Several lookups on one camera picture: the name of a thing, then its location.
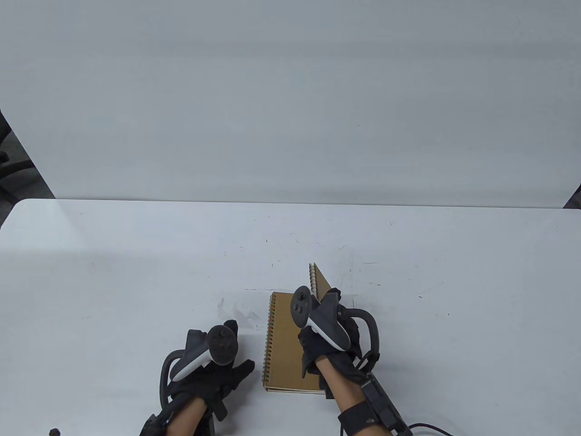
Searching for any person's right hand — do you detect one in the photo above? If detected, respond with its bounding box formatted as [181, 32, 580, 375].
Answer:
[297, 317, 364, 378]

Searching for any person's left hand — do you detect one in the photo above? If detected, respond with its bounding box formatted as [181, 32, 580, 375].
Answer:
[165, 320, 256, 422]

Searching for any person's right forearm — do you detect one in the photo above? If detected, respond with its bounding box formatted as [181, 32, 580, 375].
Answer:
[317, 357, 364, 416]

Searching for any person's left forearm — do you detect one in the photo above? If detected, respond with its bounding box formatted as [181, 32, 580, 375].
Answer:
[167, 397, 206, 436]

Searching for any white backdrop board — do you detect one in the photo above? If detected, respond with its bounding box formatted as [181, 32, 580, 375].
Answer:
[0, 0, 581, 209]

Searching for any black office chair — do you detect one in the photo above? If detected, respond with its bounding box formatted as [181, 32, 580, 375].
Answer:
[0, 109, 56, 215]

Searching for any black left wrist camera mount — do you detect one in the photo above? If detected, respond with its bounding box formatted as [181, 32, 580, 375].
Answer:
[138, 394, 217, 436]

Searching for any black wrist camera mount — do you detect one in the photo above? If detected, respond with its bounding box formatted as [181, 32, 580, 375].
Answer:
[337, 350, 413, 436]
[138, 394, 217, 436]

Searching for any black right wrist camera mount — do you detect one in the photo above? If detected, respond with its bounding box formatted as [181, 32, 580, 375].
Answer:
[337, 350, 413, 436]

